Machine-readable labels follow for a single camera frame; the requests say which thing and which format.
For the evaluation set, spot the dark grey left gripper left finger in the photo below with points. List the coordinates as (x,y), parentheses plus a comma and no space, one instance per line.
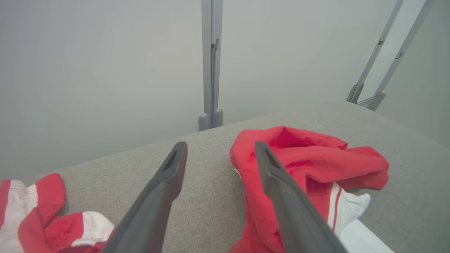
(151,218)

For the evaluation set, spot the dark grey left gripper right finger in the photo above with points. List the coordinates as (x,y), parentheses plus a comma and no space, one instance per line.
(295,225)

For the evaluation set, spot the red numbered t-shirt white sleeves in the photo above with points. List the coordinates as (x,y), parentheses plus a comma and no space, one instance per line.
(316,158)

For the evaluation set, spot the red shorts with white stripe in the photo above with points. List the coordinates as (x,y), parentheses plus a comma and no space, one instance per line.
(52,228)

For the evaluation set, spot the grey metal frame legs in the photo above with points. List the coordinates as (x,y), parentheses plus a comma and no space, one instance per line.
(372,59)

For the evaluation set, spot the grey partition post with feet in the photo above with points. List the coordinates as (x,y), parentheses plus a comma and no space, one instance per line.
(211,70)

